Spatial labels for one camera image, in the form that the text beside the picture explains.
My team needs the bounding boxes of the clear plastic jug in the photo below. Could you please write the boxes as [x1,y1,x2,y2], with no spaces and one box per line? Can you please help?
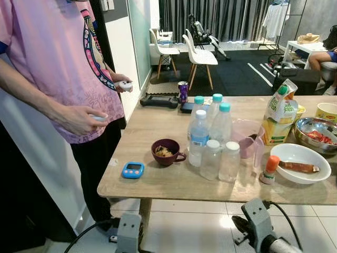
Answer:
[231,119,265,172]

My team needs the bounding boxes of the person in pink shirt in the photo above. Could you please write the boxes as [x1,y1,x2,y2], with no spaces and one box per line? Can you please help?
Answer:
[0,0,135,232]

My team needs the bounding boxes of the grey curtain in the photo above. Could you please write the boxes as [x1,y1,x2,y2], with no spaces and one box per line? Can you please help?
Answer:
[158,0,295,44]

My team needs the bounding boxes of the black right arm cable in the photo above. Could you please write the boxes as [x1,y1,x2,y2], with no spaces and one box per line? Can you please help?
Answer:
[263,200,304,251]

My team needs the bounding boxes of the pink plastic cup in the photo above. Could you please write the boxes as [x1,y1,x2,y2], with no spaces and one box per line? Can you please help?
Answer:
[236,134,259,159]

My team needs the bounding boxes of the brown sausage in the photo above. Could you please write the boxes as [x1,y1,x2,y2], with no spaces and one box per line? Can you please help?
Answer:
[278,161,321,174]

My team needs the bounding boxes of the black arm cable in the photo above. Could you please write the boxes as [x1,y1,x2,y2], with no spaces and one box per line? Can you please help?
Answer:
[263,200,304,251]
[64,220,119,253]

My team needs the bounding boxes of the small yellow bowl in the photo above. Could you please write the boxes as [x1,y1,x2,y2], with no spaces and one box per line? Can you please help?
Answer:
[295,104,307,121]

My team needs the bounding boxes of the purple drink can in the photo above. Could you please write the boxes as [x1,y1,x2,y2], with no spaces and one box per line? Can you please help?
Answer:
[177,81,189,104]

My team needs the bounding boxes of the white ceramic bowl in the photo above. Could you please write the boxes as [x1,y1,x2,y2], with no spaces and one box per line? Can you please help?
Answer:
[270,143,332,185]

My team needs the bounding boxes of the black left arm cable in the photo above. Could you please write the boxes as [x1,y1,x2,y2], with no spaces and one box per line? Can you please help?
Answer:
[64,220,119,253]

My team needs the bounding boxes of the blue digital timer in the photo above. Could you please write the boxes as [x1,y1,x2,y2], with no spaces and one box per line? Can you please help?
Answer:
[122,162,145,179]

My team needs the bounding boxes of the black folded stroller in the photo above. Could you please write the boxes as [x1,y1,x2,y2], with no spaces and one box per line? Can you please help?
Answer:
[187,14,231,61]

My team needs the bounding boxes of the water bottle with blue label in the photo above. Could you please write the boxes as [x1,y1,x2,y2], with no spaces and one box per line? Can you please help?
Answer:
[188,110,210,168]

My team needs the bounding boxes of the yellow instant noodle cup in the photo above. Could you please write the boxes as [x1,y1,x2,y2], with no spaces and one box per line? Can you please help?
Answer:
[316,102,337,124]

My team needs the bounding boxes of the black backpack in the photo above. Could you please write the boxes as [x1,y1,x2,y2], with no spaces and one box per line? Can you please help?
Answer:
[322,25,337,51]

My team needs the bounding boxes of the clear bottle with teal cap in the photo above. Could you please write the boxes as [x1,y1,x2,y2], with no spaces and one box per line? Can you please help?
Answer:
[207,93,224,132]
[191,96,207,114]
[210,102,233,148]

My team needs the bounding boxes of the black floor bag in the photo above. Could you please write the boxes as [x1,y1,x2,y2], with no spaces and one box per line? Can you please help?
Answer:
[271,67,322,96]

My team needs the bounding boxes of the dark smartphone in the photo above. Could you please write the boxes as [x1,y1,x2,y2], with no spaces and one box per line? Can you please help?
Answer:
[179,102,196,114]

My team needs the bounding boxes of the person's right hand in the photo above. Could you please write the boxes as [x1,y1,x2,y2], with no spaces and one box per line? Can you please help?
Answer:
[53,104,108,138]

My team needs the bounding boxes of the white hanging shirt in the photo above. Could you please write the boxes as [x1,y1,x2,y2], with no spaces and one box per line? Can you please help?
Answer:
[263,3,291,38]

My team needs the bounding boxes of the yellow green juice carton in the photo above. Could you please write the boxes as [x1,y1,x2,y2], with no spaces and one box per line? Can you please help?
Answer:
[262,79,299,146]

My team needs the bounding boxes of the dark floor carpet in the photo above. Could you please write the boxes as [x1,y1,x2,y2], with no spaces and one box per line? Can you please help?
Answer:
[150,47,337,96]

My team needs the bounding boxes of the tan hat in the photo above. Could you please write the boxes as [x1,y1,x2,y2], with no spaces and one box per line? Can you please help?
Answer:
[296,33,321,45]

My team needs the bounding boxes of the wooden table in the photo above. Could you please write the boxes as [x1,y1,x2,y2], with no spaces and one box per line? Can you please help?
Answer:
[97,95,337,248]

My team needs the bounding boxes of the white chair wooden legs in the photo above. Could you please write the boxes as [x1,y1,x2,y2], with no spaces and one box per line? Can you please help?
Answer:
[182,29,219,91]
[149,28,181,81]

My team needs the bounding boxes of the steel bowl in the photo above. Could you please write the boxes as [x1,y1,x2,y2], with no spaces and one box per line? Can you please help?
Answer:
[294,117,337,156]

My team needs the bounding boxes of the small clear bottle white cap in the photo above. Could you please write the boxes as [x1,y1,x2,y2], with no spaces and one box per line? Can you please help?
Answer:
[219,141,241,183]
[201,139,222,181]

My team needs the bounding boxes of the seated person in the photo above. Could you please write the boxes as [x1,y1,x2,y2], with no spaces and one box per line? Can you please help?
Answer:
[308,49,337,95]

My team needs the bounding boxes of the purple mug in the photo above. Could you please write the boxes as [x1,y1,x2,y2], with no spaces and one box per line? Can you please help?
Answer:
[151,139,187,167]

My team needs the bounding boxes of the white side table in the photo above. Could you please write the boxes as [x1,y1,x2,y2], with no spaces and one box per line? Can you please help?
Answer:
[283,41,327,69]

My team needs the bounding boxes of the orange capped sauce bottle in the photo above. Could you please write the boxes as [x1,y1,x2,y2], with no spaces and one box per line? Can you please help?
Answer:
[260,155,281,185]

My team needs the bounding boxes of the person's left hand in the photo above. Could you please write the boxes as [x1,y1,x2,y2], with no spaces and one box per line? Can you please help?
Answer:
[112,73,132,93]

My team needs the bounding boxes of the black handheld gadget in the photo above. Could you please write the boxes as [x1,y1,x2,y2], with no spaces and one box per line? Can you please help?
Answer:
[140,95,180,109]

